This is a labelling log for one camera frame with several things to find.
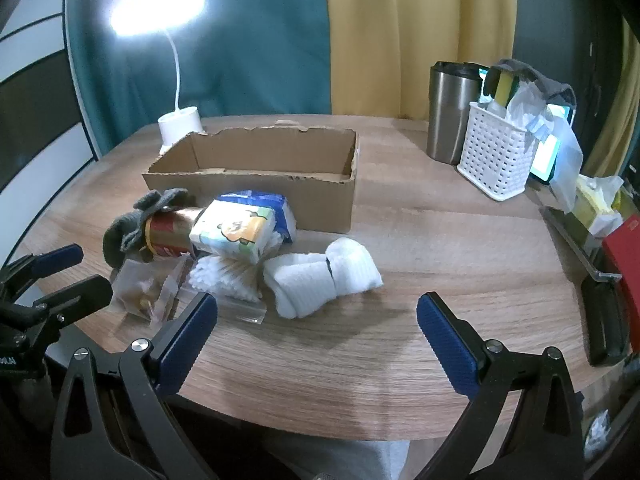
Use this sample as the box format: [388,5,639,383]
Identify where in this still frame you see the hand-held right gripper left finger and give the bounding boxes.
[50,291,219,480]

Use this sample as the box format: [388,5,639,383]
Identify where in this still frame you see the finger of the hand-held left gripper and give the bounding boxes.
[0,244,85,306]
[31,275,114,342]

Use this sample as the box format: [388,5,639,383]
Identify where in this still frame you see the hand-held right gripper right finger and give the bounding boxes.
[416,291,586,480]

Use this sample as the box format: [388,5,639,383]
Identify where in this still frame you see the small clear plastic bag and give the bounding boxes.
[110,255,193,323]

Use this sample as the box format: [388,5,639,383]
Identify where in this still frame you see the grey socks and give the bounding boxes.
[102,188,190,268]

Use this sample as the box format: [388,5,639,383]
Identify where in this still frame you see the bag of cotton swabs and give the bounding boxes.
[180,252,267,325]

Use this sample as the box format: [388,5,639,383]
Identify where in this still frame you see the red can with gold lid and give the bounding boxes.
[145,206,208,261]

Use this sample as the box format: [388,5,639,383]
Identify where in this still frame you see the white cartoon print tissue pack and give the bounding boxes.
[189,199,278,265]

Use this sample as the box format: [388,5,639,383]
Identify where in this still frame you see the white socks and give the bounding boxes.
[262,237,385,320]

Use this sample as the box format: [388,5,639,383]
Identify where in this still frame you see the blue tissue pack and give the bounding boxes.
[222,190,297,247]

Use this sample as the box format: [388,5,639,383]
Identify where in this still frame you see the brown cardboard box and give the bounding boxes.
[141,120,360,233]

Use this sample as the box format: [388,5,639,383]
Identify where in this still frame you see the person's grey pants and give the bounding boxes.
[262,435,412,480]

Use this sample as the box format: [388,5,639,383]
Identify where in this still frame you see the black case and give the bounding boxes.
[581,275,630,367]

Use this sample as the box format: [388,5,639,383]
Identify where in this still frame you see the crumpled white paper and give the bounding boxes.
[584,409,612,462]

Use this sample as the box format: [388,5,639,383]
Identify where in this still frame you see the white desk lamp base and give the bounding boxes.
[107,0,208,156]

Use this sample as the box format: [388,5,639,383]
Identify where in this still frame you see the white perforated plastic basket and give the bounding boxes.
[457,101,543,202]

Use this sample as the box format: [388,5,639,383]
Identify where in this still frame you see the red box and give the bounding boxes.
[601,212,640,356]

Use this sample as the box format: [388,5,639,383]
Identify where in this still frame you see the yellow tissue box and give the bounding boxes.
[575,175,626,237]

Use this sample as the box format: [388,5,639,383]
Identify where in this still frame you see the phone with lit screen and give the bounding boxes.
[529,102,574,184]

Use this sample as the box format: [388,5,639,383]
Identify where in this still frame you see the clear plastic bags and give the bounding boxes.
[505,80,585,211]

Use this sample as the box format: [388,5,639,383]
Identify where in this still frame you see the stainless steel tumbler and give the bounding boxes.
[426,61,483,166]

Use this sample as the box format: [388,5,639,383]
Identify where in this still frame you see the yellow sponge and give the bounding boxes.
[487,67,523,106]

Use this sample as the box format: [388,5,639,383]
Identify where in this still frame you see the teal curtain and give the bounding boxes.
[62,0,333,158]

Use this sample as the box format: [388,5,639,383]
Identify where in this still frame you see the yellow curtain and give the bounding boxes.
[585,35,640,177]
[320,0,526,121]

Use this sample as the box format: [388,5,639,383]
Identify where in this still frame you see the grey cloth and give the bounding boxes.
[495,59,578,111]

